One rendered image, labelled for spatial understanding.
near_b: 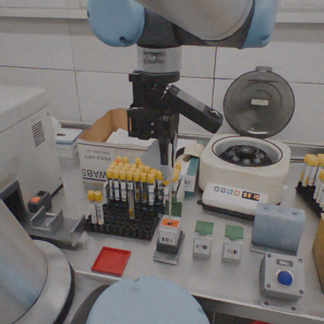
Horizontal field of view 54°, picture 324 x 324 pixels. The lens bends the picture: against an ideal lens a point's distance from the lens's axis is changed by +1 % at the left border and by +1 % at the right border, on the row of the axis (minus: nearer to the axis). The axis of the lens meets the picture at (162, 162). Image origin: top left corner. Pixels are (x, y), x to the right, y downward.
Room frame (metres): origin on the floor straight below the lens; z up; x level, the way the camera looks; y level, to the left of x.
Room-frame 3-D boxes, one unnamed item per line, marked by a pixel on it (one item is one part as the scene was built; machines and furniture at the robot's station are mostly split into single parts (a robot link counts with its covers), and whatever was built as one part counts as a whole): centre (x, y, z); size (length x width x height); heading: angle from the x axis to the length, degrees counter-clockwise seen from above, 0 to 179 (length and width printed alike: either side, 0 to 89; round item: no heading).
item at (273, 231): (0.57, -0.26, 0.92); 0.10 x 0.07 x 0.10; 72
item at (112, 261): (0.52, 0.11, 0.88); 0.07 x 0.07 x 0.01; 77
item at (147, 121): (0.56, 0.01, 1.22); 0.09 x 0.08 x 0.12; 75
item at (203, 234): (0.55, -0.09, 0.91); 0.05 x 0.04 x 0.07; 167
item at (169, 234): (0.56, -0.02, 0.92); 0.05 x 0.04 x 0.06; 165
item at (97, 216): (0.65, 0.10, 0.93); 0.17 x 0.09 x 0.11; 77
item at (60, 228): (0.60, 0.29, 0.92); 0.21 x 0.07 x 0.05; 77
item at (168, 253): (0.56, -0.02, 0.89); 0.09 x 0.05 x 0.04; 165
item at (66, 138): (1.09, 0.42, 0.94); 0.22 x 0.12 x 0.13; 81
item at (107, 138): (0.96, 0.10, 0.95); 0.29 x 0.25 x 0.15; 167
